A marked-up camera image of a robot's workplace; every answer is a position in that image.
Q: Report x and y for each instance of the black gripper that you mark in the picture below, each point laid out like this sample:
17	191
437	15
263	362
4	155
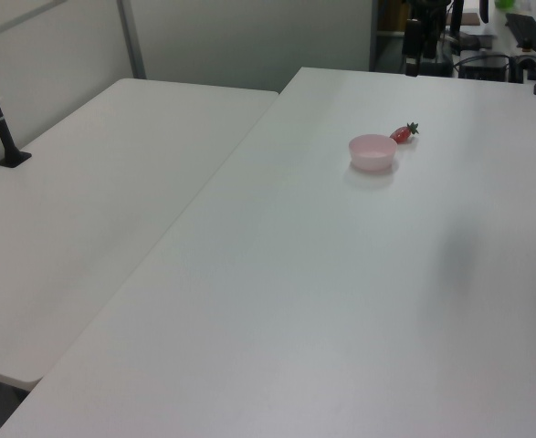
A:
427	9

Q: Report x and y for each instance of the red toy strawberry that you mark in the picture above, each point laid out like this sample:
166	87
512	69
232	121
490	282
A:
401	134

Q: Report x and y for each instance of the pink plastic bowl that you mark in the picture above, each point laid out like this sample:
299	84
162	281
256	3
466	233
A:
372	157

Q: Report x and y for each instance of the black power supply box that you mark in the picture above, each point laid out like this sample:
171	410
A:
441	68

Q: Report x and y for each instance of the brown flat board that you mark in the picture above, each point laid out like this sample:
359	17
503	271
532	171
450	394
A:
470	18

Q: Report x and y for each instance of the black computer box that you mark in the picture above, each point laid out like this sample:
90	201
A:
484	67

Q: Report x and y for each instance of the green object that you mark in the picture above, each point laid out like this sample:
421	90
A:
506	3

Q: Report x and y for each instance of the white folding table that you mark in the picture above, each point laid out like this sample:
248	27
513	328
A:
89	205

